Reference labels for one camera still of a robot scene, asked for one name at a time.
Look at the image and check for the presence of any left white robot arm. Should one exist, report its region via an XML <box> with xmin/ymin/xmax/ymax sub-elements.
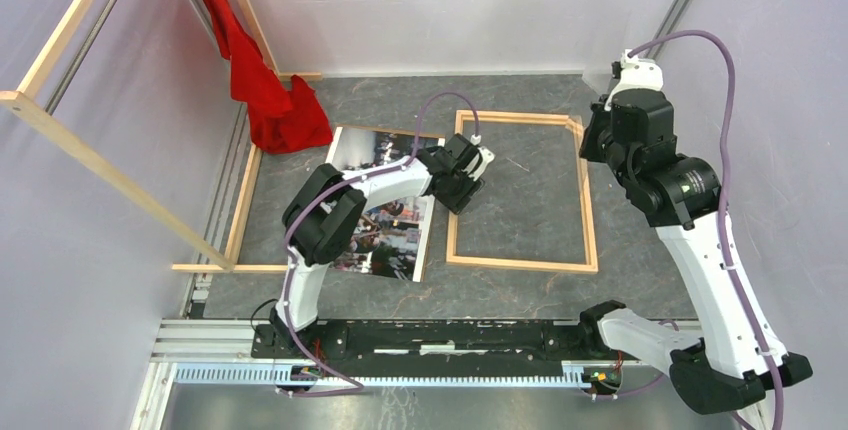
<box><xmin>270</xmin><ymin>134</ymin><xmax>495</xmax><ymax>358</ymax></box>

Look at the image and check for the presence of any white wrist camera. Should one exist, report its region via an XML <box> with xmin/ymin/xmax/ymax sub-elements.
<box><xmin>604</xmin><ymin>49</ymin><xmax>664</xmax><ymax>111</ymax></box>
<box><xmin>465</xmin><ymin>134</ymin><xmax>495</xmax><ymax>181</ymax></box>

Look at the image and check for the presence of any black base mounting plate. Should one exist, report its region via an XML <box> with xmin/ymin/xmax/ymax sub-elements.
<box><xmin>251</xmin><ymin>319</ymin><xmax>633</xmax><ymax>380</ymax></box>

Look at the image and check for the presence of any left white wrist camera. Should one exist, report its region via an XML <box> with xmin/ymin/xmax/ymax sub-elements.
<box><xmin>465</xmin><ymin>134</ymin><xmax>495</xmax><ymax>181</ymax></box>

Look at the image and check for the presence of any red cloth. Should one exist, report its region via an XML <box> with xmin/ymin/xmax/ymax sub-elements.
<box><xmin>203</xmin><ymin>0</ymin><xmax>333</xmax><ymax>154</ymax></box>

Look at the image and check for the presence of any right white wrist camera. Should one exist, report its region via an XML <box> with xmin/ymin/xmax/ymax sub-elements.
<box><xmin>604</xmin><ymin>49</ymin><xmax>664</xmax><ymax>111</ymax></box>

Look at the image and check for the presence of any white slotted cable duct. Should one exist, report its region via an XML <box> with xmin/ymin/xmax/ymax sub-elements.
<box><xmin>174</xmin><ymin>363</ymin><xmax>589</xmax><ymax>389</ymax></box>

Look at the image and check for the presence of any light wooden picture frame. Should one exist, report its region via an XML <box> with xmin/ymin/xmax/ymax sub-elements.
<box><xmin>445</xmin><ymin>110</ymin><xmax>599</xmax><ymax>274</ymax></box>

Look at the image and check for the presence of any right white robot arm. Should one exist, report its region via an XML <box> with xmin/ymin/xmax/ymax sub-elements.
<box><xmin>577</xmin><ymin>88</ymin><xmax>813</xmax><ymax>415</ymax></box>

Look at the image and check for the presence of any large wooden rack frame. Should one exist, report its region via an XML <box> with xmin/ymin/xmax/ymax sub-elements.
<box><xmin>0</xmin><ymin>0</ymin><xmax>325</xmax><ymax>276</ymax></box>

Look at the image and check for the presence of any large printed photo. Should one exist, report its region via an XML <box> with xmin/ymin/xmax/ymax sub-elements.
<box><xmin>326</xmin><ymin>126</ymin><xmax>435</xmax><ymax>282</ymax></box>

